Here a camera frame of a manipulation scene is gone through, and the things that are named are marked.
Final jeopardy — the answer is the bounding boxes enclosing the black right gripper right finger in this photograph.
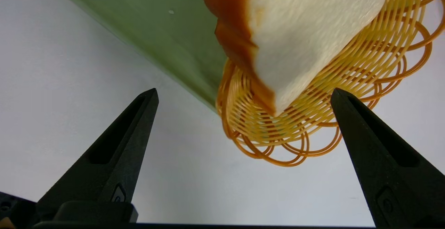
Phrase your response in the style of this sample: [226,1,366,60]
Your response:
[330,88,445,229]

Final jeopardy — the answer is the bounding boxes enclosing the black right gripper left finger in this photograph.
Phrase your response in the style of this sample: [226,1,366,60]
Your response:
[37,88,159,220]

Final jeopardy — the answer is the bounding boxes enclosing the small yellow wicker basket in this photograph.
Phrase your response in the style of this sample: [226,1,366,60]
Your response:
[216,0,445,167]

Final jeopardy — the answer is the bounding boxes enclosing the toast bread slice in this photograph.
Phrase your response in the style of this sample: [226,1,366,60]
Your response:
[200,0,395,117]

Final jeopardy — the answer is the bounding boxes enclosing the green plastic tray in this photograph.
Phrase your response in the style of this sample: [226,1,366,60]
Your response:
[45,0,230,113]

